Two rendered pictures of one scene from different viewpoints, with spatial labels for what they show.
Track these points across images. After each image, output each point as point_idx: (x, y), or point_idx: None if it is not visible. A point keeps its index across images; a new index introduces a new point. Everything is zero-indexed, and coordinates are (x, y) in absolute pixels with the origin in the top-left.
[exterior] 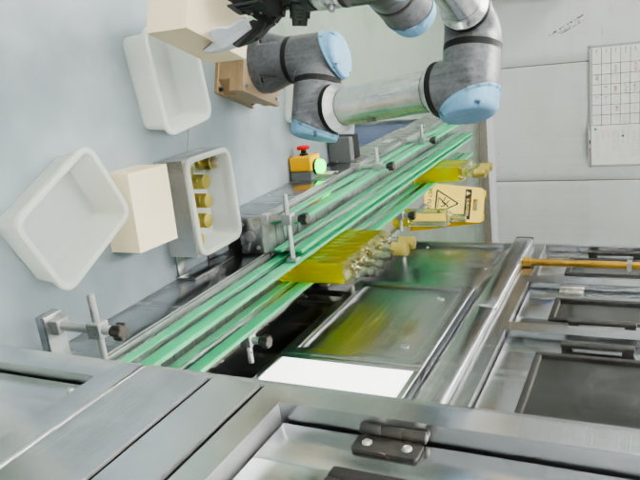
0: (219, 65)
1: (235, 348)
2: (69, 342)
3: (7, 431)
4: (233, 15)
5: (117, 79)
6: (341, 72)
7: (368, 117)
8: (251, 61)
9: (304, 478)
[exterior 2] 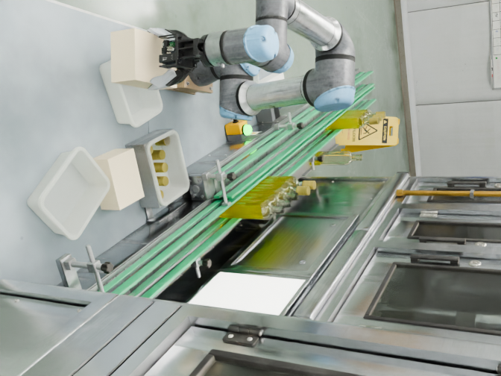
0: None
1: (190, 265)
2: (77, 271)
3: (47, 335)
4: None
5: (97, 93)
6: (252, 72)
7: (270, 106)
8: None
9: (196, 355)
